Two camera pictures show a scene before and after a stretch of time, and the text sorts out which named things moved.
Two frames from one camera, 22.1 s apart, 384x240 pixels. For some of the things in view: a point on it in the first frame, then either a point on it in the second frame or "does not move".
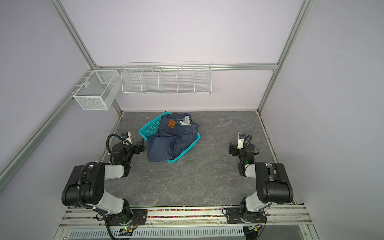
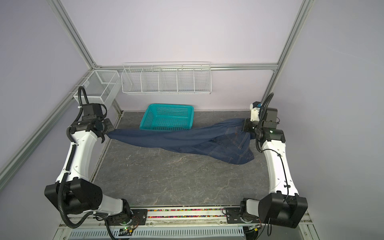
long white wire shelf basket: (166, 78) does not move
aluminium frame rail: (188, 66) does not move
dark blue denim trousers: (175, 133) → (230, 140)
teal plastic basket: (152, 127) → (167, 117)
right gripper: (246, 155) → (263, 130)
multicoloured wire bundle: (186, 213) does not move
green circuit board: (125, 231) does not move
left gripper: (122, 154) → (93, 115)
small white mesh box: (99, 90) does not move
